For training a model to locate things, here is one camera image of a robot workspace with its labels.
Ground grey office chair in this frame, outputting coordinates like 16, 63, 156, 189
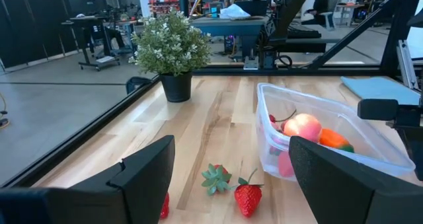
319, 0, 341, 30

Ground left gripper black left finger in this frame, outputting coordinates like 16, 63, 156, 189
0, 134, 176, 224

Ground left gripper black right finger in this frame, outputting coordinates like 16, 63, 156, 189
288, 135, 423, 224

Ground pink red round fruit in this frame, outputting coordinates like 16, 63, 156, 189
276, 150, 295, 178

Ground thick black pole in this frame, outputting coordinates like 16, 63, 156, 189
274, 0, 317, 40

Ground black rolling cart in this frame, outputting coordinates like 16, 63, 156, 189
61, 15, 122, 72

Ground orange carrot green top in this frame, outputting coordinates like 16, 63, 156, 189
319, 128, 356, 154

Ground red strawberry green leaves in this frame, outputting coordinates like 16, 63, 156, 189
159, 192, 171, 220
233, 168, 265, 218
200, 163, 233, 197

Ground black aluminium table frame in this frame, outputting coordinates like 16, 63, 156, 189
0, 0, 423, 189

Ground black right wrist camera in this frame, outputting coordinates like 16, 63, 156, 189
357, 98, 400, 122

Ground clear plastic tupperware container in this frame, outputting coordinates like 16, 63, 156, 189
254, 82, 416, 182

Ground silver aluminium extrusion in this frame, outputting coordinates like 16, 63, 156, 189
396, 38, 418, 90

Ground teal folded cloth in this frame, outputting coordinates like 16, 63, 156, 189
340, 75, 422, 106

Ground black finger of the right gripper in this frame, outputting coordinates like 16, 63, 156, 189
397, 127, 423, 182

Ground red storage shelf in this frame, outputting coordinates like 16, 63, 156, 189
147, 0, 181, 17

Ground person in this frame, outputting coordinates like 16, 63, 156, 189
301, 0, 330, 26

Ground grey desk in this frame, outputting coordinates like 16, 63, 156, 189
190, 15, 269, 62

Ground white crumpled cloth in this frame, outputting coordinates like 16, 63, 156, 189
219, 3, 252, 20

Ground green potted plant black pot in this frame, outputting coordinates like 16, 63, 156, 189
128, 8, 212, 103

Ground red cherry green stem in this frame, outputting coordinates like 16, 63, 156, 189
268, 108, 297, 124

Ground pink orange toy peach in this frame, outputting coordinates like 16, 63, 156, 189
283, 113, 323, 143

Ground black partition panels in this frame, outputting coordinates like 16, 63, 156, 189
0, 0, 103, 69

